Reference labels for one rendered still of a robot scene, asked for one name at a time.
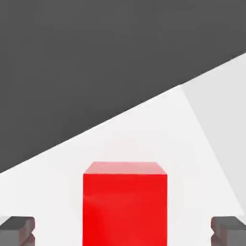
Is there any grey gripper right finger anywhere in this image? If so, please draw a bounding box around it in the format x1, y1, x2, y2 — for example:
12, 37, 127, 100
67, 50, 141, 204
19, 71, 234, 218
210, 216, 246, 246

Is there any small red cube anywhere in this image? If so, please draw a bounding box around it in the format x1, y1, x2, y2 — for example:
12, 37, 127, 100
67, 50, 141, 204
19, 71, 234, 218
82, 161, 168, 246

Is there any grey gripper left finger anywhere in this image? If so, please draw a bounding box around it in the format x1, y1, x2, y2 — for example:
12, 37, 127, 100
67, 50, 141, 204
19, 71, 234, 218
0, 216, 36, 246

